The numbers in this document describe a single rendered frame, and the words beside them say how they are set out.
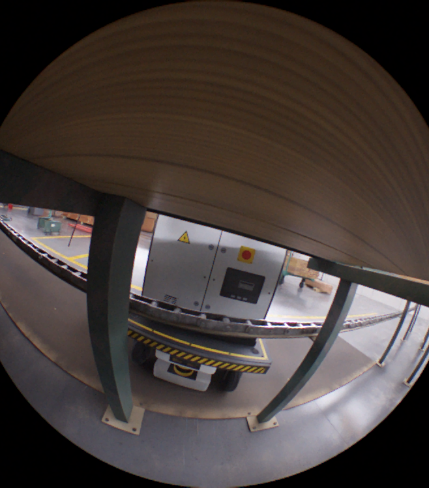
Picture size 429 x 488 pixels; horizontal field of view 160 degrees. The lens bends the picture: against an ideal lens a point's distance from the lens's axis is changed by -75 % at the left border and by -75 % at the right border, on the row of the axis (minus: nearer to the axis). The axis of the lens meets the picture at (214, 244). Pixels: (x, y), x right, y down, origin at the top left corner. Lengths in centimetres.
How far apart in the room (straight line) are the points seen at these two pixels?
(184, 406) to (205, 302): 53
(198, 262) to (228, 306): 21
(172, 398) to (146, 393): 12
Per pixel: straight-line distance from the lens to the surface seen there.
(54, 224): 391
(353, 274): 46
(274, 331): 48
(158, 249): 64
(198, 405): 85
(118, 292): 30
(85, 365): 94
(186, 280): 62
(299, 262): 408
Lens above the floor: 75
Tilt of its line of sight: 2 degrees down
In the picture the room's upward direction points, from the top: 15 degrees clockwise
